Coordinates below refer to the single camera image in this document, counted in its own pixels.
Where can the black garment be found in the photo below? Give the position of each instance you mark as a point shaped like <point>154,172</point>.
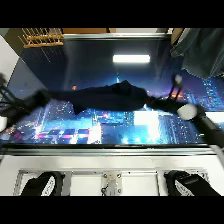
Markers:
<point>110,96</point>

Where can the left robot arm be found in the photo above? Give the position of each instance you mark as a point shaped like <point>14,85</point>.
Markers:
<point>36,99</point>

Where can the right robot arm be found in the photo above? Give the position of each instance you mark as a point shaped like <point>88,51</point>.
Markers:
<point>207,126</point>

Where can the brown clothes hanger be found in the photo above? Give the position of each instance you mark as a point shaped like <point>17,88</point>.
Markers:
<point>43,42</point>

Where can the dark grey garment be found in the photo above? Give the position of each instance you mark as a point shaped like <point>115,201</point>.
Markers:
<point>203,50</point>

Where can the silver frame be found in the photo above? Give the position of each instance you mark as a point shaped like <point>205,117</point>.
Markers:
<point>110,161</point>

